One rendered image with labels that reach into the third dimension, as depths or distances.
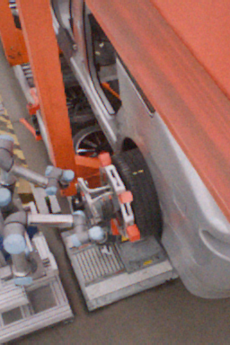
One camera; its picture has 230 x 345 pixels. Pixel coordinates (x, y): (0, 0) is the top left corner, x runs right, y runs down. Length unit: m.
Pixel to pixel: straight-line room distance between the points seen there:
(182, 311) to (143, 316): 0.34
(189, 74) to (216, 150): 0.19
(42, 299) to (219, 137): 3.07
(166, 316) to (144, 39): 3.07
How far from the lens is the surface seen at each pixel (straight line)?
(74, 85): 4.83
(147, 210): 3.05
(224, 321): 3.83
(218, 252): 2.43
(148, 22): 0.97
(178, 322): 3.77
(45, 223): 2.62
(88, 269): 3.91
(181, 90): 0.81
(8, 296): 3.15
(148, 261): 3.79
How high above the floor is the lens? 3.51
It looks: 56 degrees down
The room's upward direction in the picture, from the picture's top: 2 degrees counter-clockwise
